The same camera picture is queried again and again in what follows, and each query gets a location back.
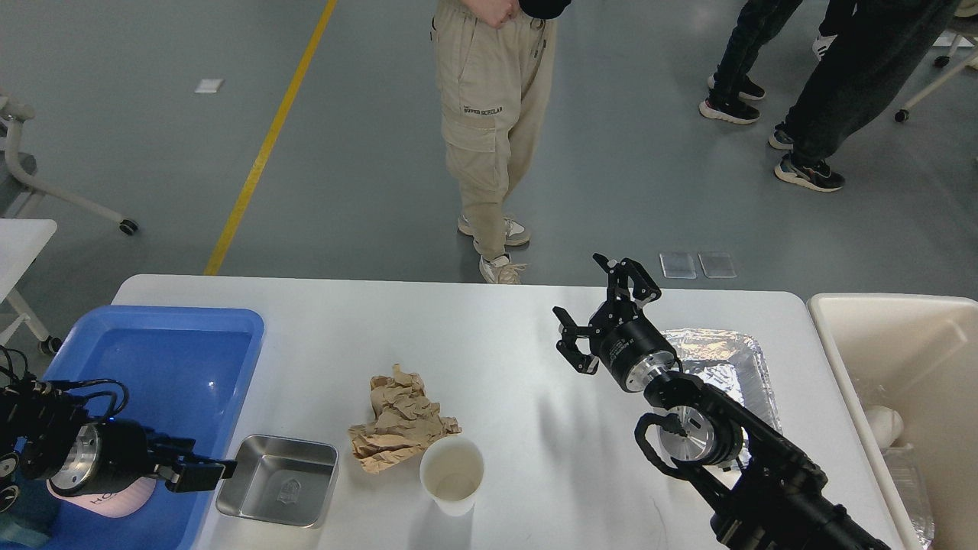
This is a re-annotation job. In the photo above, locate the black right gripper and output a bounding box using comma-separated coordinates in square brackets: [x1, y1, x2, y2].
[552, 254, 680, 393]

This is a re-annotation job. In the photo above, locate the grey chair base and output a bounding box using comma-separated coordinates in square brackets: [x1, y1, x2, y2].
[1, 90, 139, 236]

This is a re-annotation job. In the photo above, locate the blue plastic tray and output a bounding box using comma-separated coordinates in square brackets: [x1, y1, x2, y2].
[44, 306, 264, 549]

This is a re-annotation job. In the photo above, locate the white side table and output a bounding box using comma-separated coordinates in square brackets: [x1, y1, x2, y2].
[1, 218, 62, 356]

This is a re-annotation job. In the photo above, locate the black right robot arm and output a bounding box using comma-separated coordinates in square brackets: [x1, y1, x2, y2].
[553, 254, 886, 549]

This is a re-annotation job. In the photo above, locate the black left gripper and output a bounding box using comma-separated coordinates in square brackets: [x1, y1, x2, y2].
[48, 419, 238, 497]

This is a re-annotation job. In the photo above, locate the bystander in dark trousers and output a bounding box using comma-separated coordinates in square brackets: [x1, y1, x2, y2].
[773, 1, 960, 193]

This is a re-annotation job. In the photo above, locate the person in beige trousers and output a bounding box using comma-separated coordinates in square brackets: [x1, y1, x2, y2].
[431, 1, 568, 285]

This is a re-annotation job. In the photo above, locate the white paper cup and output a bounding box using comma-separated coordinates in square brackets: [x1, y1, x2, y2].
[419, 435, 485, 516]

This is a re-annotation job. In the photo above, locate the square steel tray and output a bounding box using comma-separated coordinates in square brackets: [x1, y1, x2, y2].
[215, 434, 338, 529]

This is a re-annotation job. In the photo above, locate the crumpled brown paper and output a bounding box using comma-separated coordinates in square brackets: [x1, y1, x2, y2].
[347, 364, 462, 474]

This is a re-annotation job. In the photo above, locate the clear plastic bottle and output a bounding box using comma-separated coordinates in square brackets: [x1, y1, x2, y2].
[882, 445, 935, 549]

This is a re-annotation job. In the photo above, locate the pink ribbed mug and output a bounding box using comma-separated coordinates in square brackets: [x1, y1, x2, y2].
[46, 477, 157, 519]

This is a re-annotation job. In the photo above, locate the aluminium foil tray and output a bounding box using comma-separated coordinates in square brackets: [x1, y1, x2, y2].
[658, 328, 783, 472]

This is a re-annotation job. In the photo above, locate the beige plastic bin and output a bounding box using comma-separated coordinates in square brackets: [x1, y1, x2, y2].
[808, 293, 977, 549]

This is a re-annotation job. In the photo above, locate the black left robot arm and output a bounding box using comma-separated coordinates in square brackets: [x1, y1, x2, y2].
[1, 348, 238, 512]

